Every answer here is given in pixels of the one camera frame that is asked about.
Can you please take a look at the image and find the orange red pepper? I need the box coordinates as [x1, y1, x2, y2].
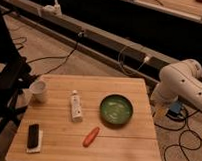
[82, 127, 100, 148]

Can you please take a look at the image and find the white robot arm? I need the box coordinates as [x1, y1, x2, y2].
[151, 59, 202, 111]

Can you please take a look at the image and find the green ceramic bowl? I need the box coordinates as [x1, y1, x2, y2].
[99, 94, 134, 125]

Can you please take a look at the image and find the white ceramic cup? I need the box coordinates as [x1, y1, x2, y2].
[29, 81, 47, 103]

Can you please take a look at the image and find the white tube bottle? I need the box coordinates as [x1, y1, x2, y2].
[71, 90, 83, 122]

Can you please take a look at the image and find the blue box on floor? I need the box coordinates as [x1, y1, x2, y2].
[167, 101, 183, 117]

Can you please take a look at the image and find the black sponge block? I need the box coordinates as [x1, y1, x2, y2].
[27, 124, 39, 149]

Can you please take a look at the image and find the black floor cable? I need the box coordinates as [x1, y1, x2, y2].
[9, 28, 84, 77]

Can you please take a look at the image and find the grey metal rail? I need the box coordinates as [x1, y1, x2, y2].
[0, 0, 202, 87]

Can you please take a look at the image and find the white thin cable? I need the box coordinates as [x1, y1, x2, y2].
[116, 43, 152, 77]

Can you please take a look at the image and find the black chair frame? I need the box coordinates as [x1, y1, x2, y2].
[0, 11, 36, 134]

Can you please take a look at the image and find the black coiled cable right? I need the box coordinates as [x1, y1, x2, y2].
[153, 105, 202, 161]

